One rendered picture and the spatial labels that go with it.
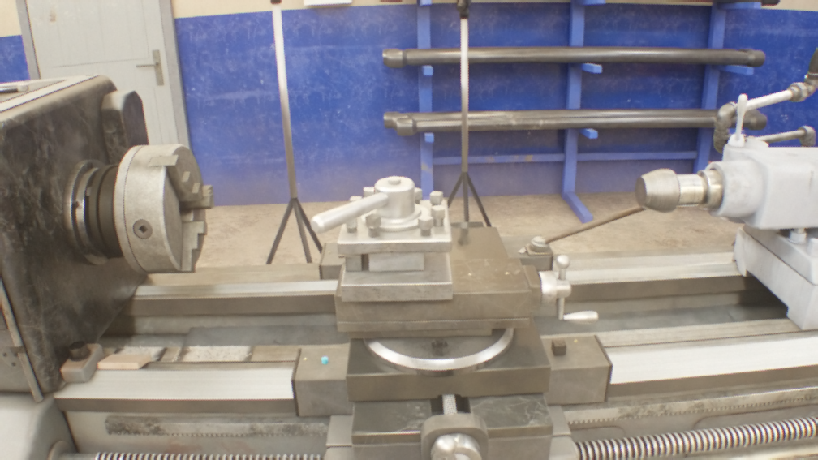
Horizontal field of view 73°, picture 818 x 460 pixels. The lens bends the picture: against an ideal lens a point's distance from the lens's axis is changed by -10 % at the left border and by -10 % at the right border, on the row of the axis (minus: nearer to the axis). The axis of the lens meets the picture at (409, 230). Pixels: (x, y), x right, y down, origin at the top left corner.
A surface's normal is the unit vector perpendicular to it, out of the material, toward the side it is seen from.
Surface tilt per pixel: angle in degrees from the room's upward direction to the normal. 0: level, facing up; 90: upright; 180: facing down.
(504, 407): 0
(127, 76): 90
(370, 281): 0
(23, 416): 32
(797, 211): 94
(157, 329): 90
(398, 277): 0
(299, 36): 90
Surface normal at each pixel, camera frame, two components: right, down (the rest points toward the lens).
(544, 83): 0.03, 0.39
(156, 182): 0.00, -0.33
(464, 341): -0.03, -0.92
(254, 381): -0.01, -0.52
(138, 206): 0.01, 0.01
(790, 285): -1.00, 0.04
